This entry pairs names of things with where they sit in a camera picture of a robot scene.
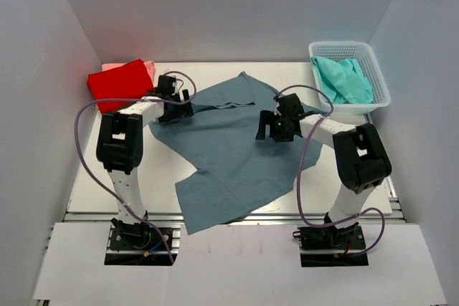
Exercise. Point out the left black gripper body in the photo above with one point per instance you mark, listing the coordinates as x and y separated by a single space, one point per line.
178 112

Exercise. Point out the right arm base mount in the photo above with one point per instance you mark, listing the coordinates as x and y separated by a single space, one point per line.
331 247

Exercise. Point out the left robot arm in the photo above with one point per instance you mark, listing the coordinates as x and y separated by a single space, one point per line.
120 141

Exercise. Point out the grey-blue t-shirt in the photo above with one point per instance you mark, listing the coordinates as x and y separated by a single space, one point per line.
233 170

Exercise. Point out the aluminium table rail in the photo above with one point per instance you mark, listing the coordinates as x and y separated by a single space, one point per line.
161 168

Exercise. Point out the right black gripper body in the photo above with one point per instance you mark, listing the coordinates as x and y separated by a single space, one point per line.
280 130

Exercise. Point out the teal t-shirt in basket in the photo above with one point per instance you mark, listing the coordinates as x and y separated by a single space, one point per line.
343 82

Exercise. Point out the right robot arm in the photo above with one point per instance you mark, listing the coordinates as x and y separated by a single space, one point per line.
361 160

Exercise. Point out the folded red t-shirt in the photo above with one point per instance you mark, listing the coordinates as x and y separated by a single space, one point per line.
130 81

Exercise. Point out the folded pink t-shirt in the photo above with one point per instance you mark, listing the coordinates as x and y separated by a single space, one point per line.
148 64

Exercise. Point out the white plastic basket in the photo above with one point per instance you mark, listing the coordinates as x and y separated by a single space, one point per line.
363 53

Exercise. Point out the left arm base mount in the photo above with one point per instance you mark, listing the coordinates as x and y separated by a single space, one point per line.
140 245

